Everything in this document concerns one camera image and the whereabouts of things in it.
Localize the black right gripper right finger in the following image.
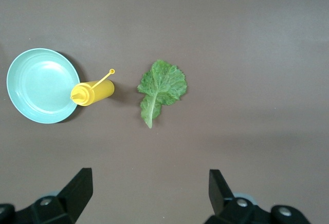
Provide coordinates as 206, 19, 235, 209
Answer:
205, 169, 312, 224

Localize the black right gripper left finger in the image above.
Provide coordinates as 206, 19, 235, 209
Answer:
0, 167, 94, 224

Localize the yellow mustard squeeze bottle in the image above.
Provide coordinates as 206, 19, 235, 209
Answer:
69, 68, 116, 106

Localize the green lettuce leaf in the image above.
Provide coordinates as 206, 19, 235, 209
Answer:
137, 59, 188, 129

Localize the mint green plate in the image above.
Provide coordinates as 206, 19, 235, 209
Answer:
6, 48, 81, 124

